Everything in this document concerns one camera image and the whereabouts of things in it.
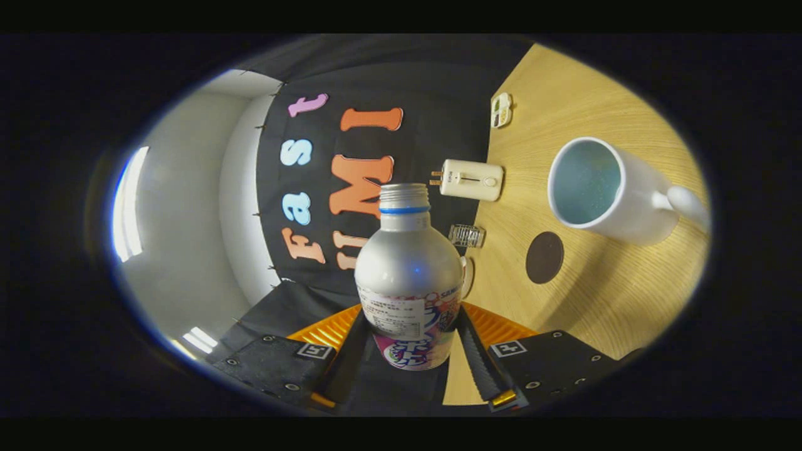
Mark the silver juice bottle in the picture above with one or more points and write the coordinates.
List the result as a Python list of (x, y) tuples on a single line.
[(407, 263)]

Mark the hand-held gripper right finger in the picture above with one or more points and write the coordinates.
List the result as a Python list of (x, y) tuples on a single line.
[(482, 369)]

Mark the white cup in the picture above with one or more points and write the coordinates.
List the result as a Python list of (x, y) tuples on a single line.
[(639, 213)]

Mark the black backdrop cloth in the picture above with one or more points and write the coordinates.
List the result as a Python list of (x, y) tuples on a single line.
[(438, 81)]

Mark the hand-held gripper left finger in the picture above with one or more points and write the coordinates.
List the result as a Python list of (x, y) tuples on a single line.
[(344, 376)]

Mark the white toaster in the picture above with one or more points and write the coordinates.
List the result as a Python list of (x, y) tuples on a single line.
[(473, 181)]

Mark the small white round plate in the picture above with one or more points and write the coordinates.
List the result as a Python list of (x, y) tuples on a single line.
[(468, 279)]

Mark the dark brown round coaster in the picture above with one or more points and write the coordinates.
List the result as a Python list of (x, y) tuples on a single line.
[(544, 258)]

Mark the wooden table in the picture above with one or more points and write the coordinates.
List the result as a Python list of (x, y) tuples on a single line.
[(601, 300)]

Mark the white divided tray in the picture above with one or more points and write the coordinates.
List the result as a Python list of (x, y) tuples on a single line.
[(501, 110)]

